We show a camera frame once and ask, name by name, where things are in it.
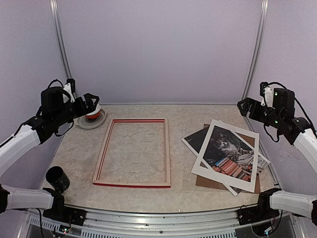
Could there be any black cylindrical cup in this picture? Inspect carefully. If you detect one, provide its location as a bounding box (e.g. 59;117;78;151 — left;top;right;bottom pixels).
46;166;70;193

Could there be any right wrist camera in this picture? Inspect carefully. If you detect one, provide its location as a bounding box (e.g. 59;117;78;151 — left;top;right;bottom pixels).
260;82;273;107

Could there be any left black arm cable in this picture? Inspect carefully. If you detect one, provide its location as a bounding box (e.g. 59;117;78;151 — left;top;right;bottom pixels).
47;79;65;90

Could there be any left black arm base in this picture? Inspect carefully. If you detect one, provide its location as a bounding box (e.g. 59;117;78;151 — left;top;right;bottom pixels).
43;206;87;226

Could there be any right aluminium post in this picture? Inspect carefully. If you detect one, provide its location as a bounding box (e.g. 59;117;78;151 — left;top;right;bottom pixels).
241;0;269;100

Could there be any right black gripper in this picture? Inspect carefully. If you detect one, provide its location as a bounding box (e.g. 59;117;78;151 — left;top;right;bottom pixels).
238;97;283;128

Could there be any brown cardboard backing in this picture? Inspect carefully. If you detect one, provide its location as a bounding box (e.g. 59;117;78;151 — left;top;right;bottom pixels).
196;135;261;194

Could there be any aluminium front rail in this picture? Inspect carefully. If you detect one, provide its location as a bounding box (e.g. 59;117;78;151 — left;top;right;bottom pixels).
16;195;305;238

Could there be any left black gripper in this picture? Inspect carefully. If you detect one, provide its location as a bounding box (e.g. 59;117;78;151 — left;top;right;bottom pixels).
53;92;99;127

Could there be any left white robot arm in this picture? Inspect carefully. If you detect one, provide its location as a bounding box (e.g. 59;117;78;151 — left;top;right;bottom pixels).
0;84;100;221

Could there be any grey round plate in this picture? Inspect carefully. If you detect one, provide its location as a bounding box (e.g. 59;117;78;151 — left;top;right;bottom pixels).
75;109;108;130

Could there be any orange white bowl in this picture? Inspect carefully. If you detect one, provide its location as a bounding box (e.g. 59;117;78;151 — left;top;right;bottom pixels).
85;104;101;119

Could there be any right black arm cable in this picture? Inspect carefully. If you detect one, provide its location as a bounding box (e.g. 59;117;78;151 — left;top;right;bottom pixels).
268;81;317;139

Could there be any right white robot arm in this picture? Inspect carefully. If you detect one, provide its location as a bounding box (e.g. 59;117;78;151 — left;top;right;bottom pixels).
237;87;317;224

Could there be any left aluminium post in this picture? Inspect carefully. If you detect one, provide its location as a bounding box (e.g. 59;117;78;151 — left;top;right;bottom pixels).
50;0;72;78

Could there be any aluminium post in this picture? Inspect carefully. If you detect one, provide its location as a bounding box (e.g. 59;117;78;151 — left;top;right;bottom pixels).
50;0;72;78
241;0;269;100

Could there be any wooden red picture frame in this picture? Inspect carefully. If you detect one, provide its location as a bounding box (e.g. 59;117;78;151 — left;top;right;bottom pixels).
92;118;171;188

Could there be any white photo mat board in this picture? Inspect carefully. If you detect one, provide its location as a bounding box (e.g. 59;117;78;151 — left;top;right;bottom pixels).
191;119;259;192

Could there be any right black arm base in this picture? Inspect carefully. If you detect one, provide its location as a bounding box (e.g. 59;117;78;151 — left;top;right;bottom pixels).
236;205;280;226

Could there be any cat and books photo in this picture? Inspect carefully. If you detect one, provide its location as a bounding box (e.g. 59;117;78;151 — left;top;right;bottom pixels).
182;124;269;196

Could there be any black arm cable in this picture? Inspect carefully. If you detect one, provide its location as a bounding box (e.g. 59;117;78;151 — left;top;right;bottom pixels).
268;81;317;139
47;79;65;90

